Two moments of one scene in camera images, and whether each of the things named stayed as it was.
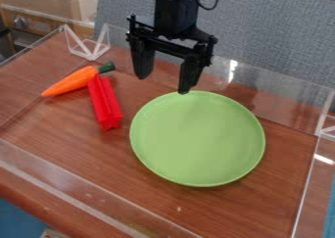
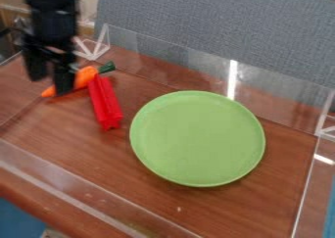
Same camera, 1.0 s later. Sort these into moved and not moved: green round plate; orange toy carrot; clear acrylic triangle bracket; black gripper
Moved: black gripper
Not moved: clear acrylic triangle bracket; green round plate; orange toy carrot
